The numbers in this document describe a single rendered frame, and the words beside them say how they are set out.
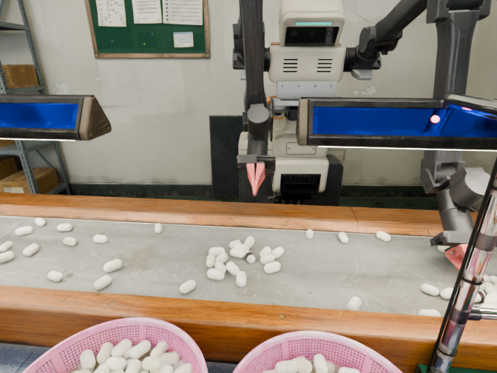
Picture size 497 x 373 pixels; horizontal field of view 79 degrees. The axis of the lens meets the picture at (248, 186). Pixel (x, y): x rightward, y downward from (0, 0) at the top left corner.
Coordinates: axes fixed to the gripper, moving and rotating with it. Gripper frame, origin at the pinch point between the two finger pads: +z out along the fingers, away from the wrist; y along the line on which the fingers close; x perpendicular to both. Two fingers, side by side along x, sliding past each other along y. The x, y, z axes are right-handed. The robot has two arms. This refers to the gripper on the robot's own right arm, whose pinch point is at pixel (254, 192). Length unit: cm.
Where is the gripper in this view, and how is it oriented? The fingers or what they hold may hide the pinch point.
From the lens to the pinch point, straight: 76.3
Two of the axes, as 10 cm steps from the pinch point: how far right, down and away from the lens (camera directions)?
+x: 0.7, 4.7, 8.8
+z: -0.7, 8.8, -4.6
